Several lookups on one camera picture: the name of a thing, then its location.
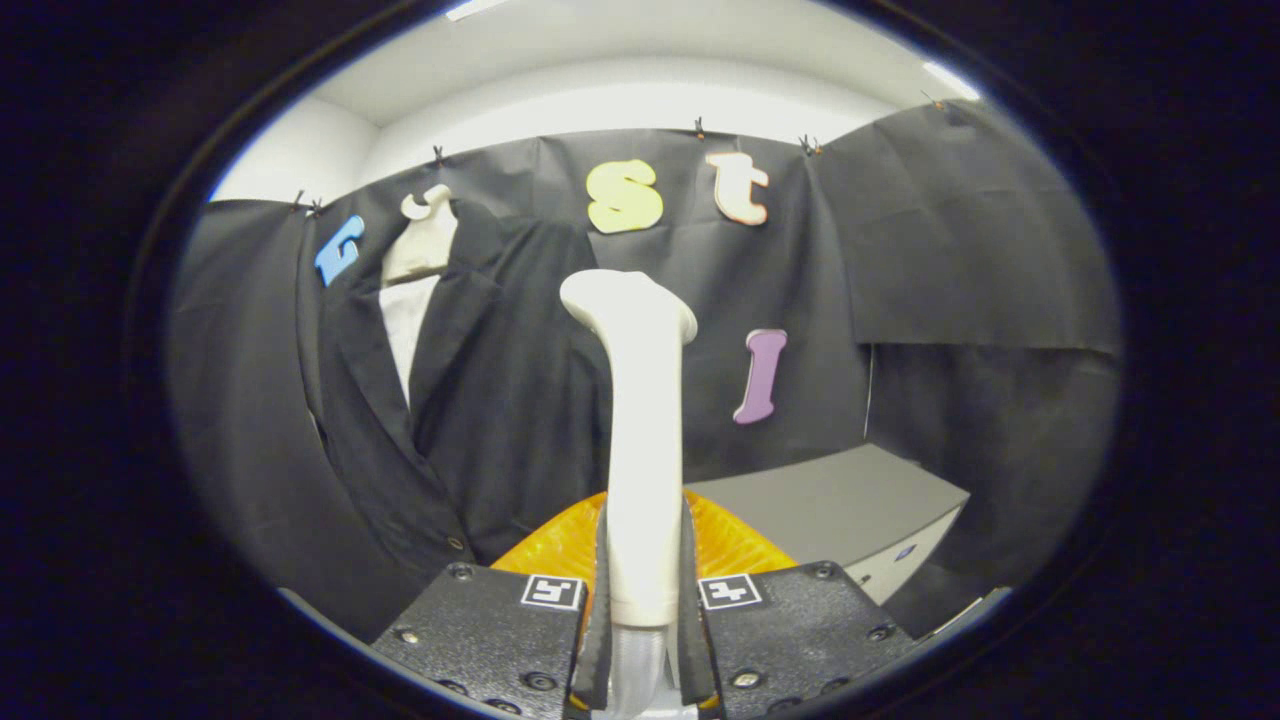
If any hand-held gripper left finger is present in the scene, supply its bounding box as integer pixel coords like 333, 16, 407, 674
370, 490, 613, 719

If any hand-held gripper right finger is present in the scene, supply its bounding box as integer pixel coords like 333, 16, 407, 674
678, 488, 916, 719

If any black suit jacket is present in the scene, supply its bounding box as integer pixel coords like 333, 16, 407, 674
295, 200, 613, 581

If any white garment steamer head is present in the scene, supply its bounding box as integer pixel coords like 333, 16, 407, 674
559, 268, 699, 629

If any cream clothes hanger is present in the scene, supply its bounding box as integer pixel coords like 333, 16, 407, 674
381, 184, 459, 289

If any grey cabinet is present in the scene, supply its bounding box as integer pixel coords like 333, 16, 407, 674
685, 443, 971, 606

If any black backdrop cloth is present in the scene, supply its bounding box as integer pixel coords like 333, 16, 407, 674
165, 100, 1123, 641

